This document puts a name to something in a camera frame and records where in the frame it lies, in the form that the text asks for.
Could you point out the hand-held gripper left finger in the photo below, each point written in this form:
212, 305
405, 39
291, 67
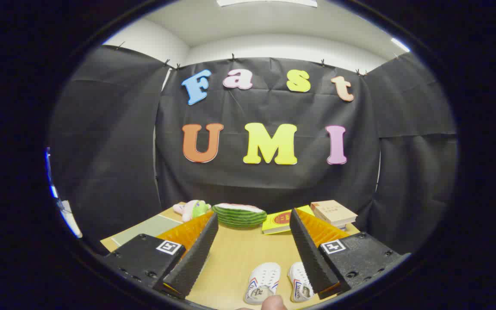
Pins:
196, 254

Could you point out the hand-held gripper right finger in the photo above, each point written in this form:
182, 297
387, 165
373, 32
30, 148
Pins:
312, 258

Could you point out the white shoe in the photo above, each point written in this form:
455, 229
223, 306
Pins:
298, 282
264, 277

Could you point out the beige fabric storage box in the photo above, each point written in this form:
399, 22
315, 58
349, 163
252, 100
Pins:
144, 228

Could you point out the grey cover book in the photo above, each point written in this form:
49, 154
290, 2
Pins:
342, 226

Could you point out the pink and green plush toy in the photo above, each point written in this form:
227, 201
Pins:
190, 210

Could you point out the tan book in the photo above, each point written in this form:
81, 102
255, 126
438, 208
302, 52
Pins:
332, 212

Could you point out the yellow book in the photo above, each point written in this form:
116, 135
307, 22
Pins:
280, 219

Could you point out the watermelon slice plush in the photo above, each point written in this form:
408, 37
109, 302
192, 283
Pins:
239, 217

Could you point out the white paper sheet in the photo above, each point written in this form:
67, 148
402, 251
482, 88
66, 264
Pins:
71, 219

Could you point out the ceiling light panel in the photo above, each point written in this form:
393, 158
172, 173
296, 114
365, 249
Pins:
265, 2
401, 44

